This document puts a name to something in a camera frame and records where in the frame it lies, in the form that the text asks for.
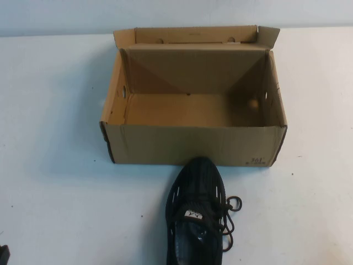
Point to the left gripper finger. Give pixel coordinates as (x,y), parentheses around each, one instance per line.
(4,256)

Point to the black knit sneaker with laces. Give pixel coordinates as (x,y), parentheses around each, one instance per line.
(198,176)

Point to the brown cardboard shoe box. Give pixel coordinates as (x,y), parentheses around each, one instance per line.
(193,138)

